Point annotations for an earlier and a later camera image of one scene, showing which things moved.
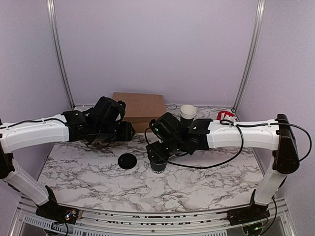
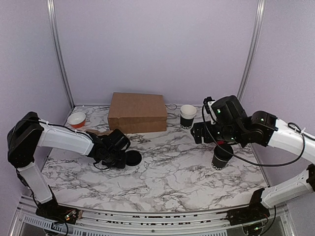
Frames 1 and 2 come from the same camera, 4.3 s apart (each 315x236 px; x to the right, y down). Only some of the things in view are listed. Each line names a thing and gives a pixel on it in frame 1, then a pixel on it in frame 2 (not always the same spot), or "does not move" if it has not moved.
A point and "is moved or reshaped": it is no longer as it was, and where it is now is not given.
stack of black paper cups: (187, 111) does not move
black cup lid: (127, 161) is moved or reshaped
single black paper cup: (158, 167) → (220, 159)
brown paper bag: (141, 108) does not move
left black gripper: (126, 135) → (121, 164)
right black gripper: (161, 156) → (198, 127)
